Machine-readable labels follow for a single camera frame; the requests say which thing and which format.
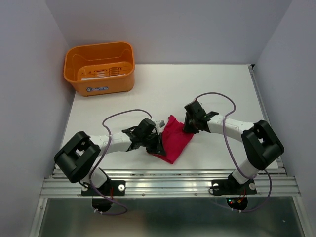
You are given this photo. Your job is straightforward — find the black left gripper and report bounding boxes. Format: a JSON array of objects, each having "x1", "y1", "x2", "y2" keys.
[{"x1": 141, "y1": 132, "x2": 165, "y2": 156}]

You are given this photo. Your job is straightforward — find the red t-shirt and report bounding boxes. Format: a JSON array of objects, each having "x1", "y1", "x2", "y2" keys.
[{"x1": 154, "y1": 115, "x2": 194, "y2": 164}]

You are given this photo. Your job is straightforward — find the orange plastic basket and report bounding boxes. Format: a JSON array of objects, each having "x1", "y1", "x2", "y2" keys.
[{"x1": 63, "y1": 42, "x2": 135, "y2": 97}]

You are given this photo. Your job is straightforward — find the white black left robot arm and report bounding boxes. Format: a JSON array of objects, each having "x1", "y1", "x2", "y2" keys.
[{"x1": 54, "y1": 118, "x2": 166, "y2": 195}]

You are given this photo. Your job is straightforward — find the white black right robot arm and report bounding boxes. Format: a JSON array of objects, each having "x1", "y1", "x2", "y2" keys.
[{"x1": 183, "y1": 100, "x2": 284, "y2": 196}]

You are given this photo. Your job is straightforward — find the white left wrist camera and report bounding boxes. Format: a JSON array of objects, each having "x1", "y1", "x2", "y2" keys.
[{"x1": 152, "y1": 119, "x2": 165, "y2": 129}]

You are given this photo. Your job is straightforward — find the aluminium rail frame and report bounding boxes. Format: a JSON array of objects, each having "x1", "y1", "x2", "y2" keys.
[{"x1": 30, "y1": 64, "x2": 314, "y2": 237}]

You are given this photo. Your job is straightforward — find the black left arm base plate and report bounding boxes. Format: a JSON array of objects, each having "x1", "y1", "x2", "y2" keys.
[{"x1": 79, "y1": 180, "x2": 126, "y2": 197}]

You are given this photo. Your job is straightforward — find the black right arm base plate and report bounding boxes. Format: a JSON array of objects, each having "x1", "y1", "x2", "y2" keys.
[{"x1": 208, "y1": 179, "x2": 257, "y2": 196}]

